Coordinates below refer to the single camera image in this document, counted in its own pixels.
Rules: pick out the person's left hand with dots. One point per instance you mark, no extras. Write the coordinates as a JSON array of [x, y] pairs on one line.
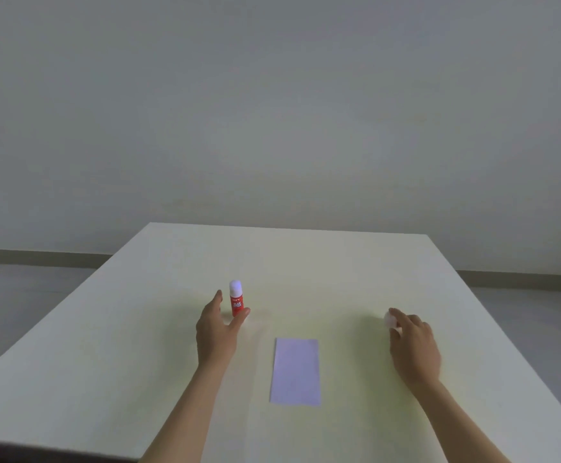
[[214, 336]]

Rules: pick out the person's right hand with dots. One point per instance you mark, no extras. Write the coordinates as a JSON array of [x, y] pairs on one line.
[[418, 351]]

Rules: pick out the person's right thumb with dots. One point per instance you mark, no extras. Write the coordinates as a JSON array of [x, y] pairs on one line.
[[395, 333]]

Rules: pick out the person's left thumb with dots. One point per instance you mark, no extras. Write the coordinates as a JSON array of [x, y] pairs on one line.
[[240, 319]]

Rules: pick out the white glue stick cap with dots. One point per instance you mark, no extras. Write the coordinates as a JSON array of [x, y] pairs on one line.
[[389, 320]]

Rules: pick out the person's left forearm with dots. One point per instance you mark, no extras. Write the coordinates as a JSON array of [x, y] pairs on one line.
[[188, 417]]

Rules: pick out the person's right forearm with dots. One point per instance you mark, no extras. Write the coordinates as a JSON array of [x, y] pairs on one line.
[[459, 424]]

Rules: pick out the red glue stick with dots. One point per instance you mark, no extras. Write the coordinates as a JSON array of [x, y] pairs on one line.
[[237, 299]]

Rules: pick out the white paper sheet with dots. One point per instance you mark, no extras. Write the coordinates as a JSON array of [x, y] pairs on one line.
[[295, 372]]

